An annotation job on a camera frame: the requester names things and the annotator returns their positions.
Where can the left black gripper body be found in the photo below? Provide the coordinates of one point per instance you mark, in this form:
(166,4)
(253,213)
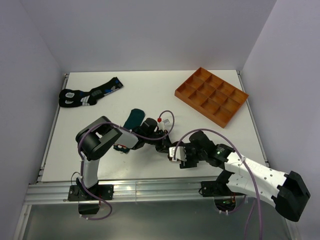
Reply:
(160,144)

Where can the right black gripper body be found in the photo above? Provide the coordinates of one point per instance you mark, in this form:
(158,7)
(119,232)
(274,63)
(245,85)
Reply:
(193,156)

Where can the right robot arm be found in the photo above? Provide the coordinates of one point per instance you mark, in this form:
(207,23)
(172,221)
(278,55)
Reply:
(286,192)

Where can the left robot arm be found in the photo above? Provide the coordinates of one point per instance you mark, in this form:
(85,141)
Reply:
(96,139)

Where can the dark teal sock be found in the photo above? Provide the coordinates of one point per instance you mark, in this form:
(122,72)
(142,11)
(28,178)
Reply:
(134,120)

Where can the orange compartment tray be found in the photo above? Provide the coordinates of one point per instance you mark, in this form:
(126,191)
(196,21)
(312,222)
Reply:
(211,96)

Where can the black blue sports sock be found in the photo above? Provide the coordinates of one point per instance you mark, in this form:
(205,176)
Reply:
(69,98)

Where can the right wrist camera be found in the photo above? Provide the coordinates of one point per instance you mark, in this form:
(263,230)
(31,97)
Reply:
(177,154)

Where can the aluminium front rail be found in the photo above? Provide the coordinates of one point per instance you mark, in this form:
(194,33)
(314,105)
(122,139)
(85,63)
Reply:
(148,190)

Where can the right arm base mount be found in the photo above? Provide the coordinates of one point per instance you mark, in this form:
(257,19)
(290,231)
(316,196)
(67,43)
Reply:
(224,198)

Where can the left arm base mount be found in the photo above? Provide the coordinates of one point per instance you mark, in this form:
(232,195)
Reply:
(78,194)

